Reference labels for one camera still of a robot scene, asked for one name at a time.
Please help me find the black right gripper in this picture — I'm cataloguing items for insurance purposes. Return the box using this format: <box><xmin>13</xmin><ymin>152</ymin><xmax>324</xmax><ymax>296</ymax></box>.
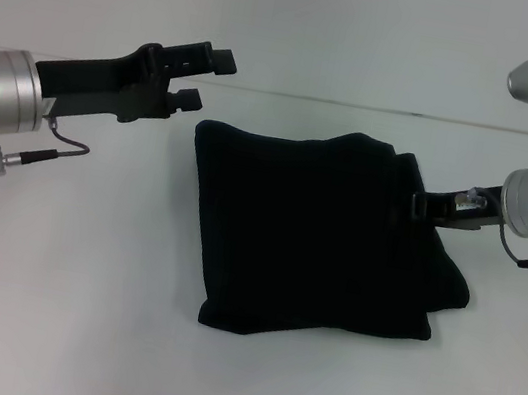
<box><xmin>406</xmin><ymin>173</ymin><xmax>513</xmax><ymax>241</ymax></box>

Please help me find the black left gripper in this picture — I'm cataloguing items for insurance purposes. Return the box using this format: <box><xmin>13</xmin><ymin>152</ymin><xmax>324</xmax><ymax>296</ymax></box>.
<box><xmin>27</xmin><ymin>14</ymin><xmax>242</xmax><ymax>142</ymax></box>

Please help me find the black t-shirt with white print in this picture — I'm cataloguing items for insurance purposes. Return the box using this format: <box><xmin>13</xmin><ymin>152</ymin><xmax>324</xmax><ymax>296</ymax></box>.
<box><xmin>162</xmin><ymin>106</ymin><xmax>498</xmax><ymax>374</ymax></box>

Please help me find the clear network cable plug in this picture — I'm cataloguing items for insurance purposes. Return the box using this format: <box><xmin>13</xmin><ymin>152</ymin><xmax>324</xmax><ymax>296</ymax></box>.
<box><xmin>451</xmin><ymin>185</ymin><xmax>492</xmax><ymax>215</ymax></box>

